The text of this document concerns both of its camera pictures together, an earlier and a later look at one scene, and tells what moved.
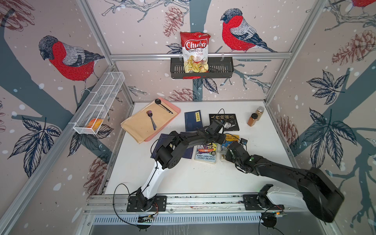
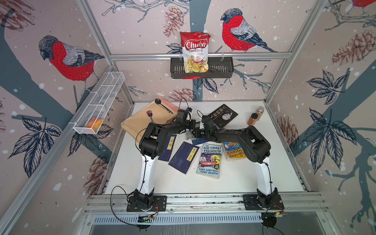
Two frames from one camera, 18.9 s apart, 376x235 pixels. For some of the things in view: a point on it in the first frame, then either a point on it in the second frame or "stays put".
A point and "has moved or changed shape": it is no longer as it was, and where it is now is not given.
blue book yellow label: [193, 120] has moved or changed shape
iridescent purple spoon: [150, 114] stays put
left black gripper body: [218, 139] to [189, 126]
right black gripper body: [230, 158] to [201, 134]
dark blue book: [187, 153] has moved or changed shape
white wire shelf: [91, 119] stays put
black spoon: [158, 101] stays put
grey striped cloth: [223, 151] has moved or changed shape
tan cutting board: [139, 127] stays put
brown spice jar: [252, 119] stays put
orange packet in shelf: [95, 124] stays put
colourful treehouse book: [206, 152] has moved or changed shape
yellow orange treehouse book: [229, 139] has moved or changed shape
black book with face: [229, 121] has moved or changed shape
